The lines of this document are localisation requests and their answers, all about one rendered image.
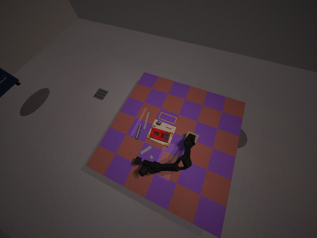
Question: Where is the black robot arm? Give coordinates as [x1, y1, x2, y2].
[138, 134, 196, 177]

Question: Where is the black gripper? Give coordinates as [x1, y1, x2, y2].
[134, 156, 148, 166]

